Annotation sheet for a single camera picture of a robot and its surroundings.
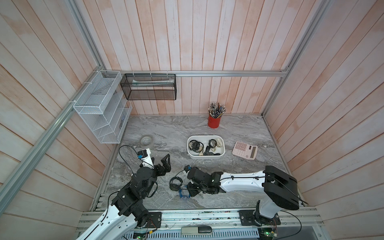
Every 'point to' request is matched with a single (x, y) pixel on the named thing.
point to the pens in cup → (216, 110)
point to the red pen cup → (214, 123)
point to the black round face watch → (210, 153)
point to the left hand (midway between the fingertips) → (162, 158)
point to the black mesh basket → (149, 86)
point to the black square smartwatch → (212, 143)
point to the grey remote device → (196, 230)
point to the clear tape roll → (146, 141)
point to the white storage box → (206, 146)
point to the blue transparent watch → (184, 197)
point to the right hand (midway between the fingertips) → (187, 188)
